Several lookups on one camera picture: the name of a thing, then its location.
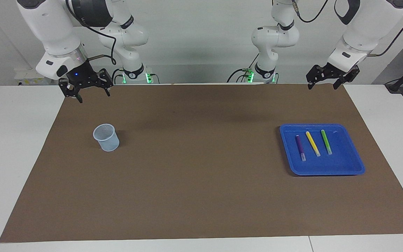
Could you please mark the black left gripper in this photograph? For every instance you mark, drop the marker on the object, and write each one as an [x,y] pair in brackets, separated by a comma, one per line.
[339,71]

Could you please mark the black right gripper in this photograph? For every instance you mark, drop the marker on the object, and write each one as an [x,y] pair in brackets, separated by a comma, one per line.
[82,74]

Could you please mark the green marker pen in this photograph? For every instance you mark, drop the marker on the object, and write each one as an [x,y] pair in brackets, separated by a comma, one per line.
[326,141]

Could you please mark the yellow marker pen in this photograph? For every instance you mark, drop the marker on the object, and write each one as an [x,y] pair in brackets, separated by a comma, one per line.
[312,143]

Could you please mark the purple marker pen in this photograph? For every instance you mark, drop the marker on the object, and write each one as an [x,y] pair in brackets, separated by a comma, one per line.
[299,145]

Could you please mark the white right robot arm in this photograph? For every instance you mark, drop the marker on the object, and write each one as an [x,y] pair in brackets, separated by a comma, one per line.
[56,28]

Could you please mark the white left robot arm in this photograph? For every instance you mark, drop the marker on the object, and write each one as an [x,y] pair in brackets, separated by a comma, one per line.
[369,21]

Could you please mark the blue plastic tray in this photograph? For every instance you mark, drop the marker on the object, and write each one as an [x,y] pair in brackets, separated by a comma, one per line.
[341,161]

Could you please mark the translucent plastic pen cup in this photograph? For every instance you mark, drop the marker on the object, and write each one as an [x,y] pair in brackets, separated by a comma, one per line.
[108,141]

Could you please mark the brown table mat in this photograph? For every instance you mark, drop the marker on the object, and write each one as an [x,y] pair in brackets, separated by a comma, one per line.
[201,196]

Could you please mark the white wall power strip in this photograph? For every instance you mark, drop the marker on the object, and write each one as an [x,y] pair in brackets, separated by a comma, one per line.
[26,77]

